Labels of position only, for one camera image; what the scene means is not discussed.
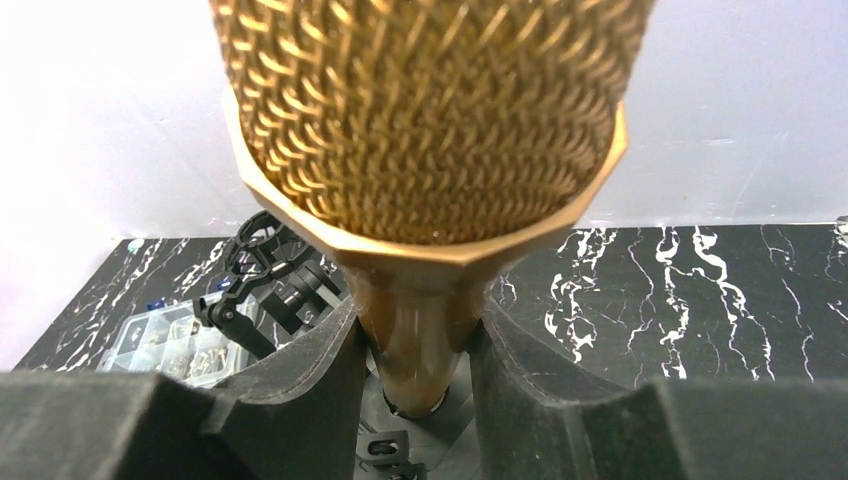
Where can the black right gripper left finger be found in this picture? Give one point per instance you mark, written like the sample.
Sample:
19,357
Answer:
292,415

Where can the black round-base microphone stand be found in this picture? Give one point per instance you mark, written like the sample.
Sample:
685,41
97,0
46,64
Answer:
445,442

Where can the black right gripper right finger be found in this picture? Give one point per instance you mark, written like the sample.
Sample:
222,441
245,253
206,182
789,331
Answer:
541,416

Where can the clear plastic screw box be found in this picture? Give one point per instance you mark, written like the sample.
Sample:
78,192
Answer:
173,341

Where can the gold microphone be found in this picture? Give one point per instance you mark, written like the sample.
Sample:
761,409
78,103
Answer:
425,147

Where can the black tripod microphone stand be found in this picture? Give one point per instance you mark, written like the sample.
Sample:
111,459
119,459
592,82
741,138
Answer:
269,262

